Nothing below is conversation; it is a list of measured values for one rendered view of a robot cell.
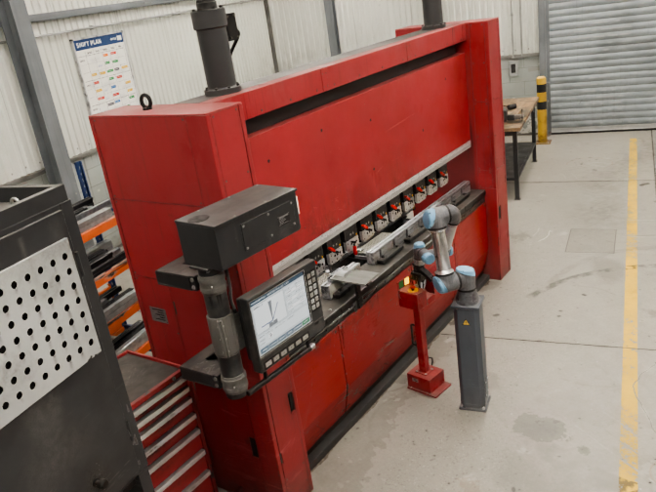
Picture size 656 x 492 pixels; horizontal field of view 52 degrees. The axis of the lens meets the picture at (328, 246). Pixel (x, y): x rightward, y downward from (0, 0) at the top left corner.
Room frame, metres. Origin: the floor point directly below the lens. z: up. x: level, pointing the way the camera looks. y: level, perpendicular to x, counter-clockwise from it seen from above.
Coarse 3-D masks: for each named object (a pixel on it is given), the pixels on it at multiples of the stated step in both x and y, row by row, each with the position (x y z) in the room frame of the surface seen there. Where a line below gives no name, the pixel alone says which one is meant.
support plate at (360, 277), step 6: (348, 270) 4.05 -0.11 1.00; (354, 270) 4.04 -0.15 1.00; (360, 270) 4.02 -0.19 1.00; (336, 276) 3.99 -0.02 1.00; (348, 276) 3.96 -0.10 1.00; (354, 276) 3.94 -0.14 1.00; (360, 276) 3.93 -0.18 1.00; (366, 276) 3.92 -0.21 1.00; (372, 276) 3.90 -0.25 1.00; (348, 282) 3.88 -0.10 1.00; (354, 282) 3.86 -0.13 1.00; (360, 282) 3.84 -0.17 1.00; (366, 282) 3.83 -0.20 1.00
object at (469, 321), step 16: (480, 304) 3.75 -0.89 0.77; (464, 320) 3.75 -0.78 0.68; (480, 320) 3.75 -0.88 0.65; (464, 336) 3.75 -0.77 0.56; (480, 336) 3.73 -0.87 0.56; (464, 352) 3.76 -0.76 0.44; (480, 352) 3.73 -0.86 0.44; (464, 368) 3.76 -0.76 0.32; (480, 368) 3.73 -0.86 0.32; (464, 384) 3.76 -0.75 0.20; (480, 384) 3.72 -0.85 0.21; (464, 400) 3.77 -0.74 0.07; (480, 400) 3.72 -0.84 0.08
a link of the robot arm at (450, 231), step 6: (450, 204) 3.87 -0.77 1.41; (450, 210) 3.82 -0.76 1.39; (456, 210) 3.84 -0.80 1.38; (456, 216) 3.82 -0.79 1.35; (456, 222) 3.85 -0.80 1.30; (450, 228) 3.91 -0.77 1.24; (450, 234) 3.93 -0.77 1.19; (450, 240) 3.97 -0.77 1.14; (450, 246) 4.01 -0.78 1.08; (450, 252) 4.05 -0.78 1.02
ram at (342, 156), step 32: (448, 64) 5.47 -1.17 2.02; (352, 96) 4.38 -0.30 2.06; (384, 96) 4.65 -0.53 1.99; (416, 96) 5.01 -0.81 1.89; (448, 96) 5.44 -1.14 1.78; (288, 128) 3.80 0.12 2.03; (320, 128) 4.04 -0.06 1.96; (352, 128) 4.31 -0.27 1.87; (384, 128) 4.61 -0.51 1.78; (416, 128) 4.97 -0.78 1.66; (448, 128) 5.40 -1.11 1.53; (256, 160) 3.55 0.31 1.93; (288, 160) 3.76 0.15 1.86; (320, 160) 4.00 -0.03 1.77; (352, 160) 4.27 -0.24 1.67; (384, 160) 4.57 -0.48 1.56; (416, 160) 4.94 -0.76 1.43; (448, 160) 5.37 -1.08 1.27; (320, 192) 3.96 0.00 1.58; (352, 192) 4.23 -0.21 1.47; (384, 192) 4.53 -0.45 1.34; (320, 224) 3.92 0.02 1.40; (352, 224) 4.19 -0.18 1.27
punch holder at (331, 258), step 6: (330, 240) 3.98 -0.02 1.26; (336, 240) 4.03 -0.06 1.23; (324, 246) 3.96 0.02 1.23; (330, 246) 3.97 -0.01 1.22; (336, 246) 4.02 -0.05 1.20; (324, 252) 3.96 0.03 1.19; (330, 252) 3.96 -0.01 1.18; (342, 252) 4.06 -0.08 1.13; (324, 258) 3.97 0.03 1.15; (330, 258) 3.95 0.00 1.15; (336, 258) 4.00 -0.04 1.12; (330, 264) 3.95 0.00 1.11
